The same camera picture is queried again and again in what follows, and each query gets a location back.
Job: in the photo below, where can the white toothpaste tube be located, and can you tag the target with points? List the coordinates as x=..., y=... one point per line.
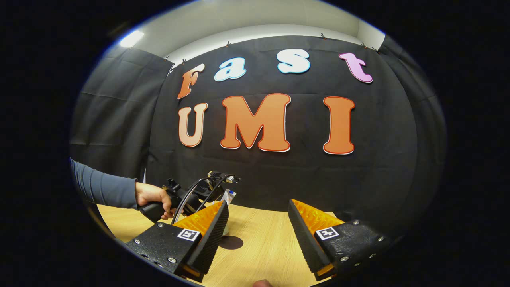
x=228, y=196

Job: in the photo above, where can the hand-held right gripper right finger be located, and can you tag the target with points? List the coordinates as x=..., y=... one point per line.
x=305, y=243

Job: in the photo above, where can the dark brown round coaster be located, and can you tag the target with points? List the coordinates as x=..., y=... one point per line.
x=233, y=243

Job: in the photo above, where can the ceiling light panel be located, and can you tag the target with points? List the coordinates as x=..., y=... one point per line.
x=131, y=38

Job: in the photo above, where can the black backdrop cloth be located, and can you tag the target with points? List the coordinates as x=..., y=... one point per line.
x=279, y=175

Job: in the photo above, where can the light blue cup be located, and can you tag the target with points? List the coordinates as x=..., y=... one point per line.
x=226, y=230

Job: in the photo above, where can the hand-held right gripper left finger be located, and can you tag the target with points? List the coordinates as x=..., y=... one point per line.
x=209, y=243

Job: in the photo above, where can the wooden desktop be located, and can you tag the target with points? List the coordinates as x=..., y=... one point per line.
x=263, y=239

